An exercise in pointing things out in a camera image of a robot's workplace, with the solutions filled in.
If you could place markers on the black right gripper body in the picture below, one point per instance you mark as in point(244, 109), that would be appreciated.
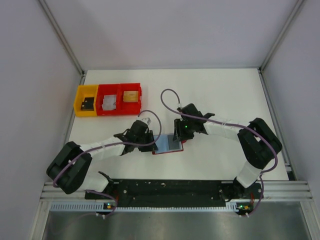
point(179, 130)

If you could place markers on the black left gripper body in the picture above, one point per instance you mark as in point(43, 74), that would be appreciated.
point(146, 144)

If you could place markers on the black credit card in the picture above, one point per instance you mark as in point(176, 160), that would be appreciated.
point(173, 145)

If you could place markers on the red leather card holder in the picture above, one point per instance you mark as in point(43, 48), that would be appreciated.
point(166, 144)

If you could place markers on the gold credit card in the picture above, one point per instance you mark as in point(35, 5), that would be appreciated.
point(130, 96)

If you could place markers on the silver VIP credit card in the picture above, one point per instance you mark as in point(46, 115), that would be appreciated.
point(106, 101)

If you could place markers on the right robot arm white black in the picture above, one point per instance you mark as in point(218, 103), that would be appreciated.
point(258, 142)

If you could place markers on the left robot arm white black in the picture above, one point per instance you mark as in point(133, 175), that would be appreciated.
point(70, 169)

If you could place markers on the silver card in bin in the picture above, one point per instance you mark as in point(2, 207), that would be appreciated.
point(113, 105)

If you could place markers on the red plastic bin right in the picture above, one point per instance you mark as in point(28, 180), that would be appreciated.
point(130, 108)

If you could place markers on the red plastic bin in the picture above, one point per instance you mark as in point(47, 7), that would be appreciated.
point(107, 89)
point(130, 108)

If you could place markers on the red plastic bin middle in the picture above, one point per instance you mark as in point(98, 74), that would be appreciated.
point(107, 89)

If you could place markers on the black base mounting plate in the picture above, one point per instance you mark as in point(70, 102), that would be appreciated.
point(159, 193)

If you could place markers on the yellow plastic bin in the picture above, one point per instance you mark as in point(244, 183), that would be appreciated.
point(82, 92)

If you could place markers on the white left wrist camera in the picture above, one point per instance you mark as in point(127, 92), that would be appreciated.
point(145, 120)

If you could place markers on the aluminium left frame post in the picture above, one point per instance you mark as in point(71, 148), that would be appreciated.
point(60, 36)

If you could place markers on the aluminium frame post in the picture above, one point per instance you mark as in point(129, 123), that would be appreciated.
point(60, 36)
point(290, 20)

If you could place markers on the aluminium right frame post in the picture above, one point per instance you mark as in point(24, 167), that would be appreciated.
point(290, 20)

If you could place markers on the white slotted cable duct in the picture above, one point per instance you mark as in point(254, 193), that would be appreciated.
point(105, 207)

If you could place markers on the aluminium front frame rail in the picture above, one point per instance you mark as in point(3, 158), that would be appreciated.
point(275, 191)

